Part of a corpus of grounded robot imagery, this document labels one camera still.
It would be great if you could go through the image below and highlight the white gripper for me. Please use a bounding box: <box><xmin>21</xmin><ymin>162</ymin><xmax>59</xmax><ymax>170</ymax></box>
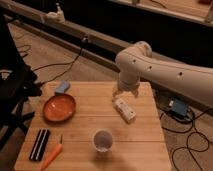
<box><xmin>112</xmin><ymin>81</ymin><xmax>140</xmax><ymax>99</ymax></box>

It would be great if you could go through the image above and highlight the orange chili pepper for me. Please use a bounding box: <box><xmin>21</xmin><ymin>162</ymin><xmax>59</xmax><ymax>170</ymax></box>
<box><xmin>40</xmin><ymin>137</ymin><xmax>63</xmax><ymax>171</ymax></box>

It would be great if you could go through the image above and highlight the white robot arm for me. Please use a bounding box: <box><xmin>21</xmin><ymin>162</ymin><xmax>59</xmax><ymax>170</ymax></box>
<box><xmin>115</xmin><ymin>41</ymin><xmax>213</xmax><ymax>107</ymax></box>

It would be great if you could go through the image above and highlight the white rectangular box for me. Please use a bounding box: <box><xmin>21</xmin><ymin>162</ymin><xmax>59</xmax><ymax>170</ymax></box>
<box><xmin>114</xmin><ymin>98</ymin><xmax>136</xmax><ymax>123</ymax></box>

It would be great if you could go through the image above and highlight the clear plastic cup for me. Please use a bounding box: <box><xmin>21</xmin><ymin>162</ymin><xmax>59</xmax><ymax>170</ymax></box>
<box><xmin>92</xmin><ymin>130</ymin><xmax>113</xmax><ymax>153</ymax></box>

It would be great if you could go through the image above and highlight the blue electronic box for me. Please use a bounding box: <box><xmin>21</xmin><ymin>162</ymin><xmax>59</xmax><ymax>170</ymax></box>
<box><xmin>169</xmin><ymin>99</ymin><xmax>188</xmax><ymax>117</ymax></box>

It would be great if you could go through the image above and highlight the orange bowl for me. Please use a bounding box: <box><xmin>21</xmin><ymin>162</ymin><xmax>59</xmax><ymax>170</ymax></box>
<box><xmin>42</xmin><ymin>94</ymin><xmax>76</xmax><ymax>122</ymax></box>

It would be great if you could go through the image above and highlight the black office chair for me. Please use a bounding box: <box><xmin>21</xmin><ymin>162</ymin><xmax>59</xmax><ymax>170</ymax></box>
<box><xmin>0</xmin><ymin>13</ymin><xmax>42</xmax><ymax>150</ymax></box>

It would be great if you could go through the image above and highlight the black striped block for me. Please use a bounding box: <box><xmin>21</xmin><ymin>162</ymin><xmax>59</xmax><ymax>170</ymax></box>
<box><xmin>29</xmin><ymin>129</ymin><xmax>50</xmax><ymax>161</ymax></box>

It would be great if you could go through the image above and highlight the long metal rail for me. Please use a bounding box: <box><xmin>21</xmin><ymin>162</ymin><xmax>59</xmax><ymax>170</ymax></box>
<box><xmin>0</xmin><ymin>0</ymin><xmax>213</xmax><ymax>88</ymax></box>

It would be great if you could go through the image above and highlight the black floor cable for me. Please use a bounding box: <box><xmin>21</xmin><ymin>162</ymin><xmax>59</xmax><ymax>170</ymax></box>
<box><xmin>32</xmin><ymin>37</ymin><xmax>90</xmax><ymax>86</ymax></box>

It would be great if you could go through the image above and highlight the white object on rail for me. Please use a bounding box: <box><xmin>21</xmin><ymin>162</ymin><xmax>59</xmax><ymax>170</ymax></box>
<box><xmin>46</xmin><ymin>3</ymin><xmax>65</xmax><ymax>23</ymax></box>

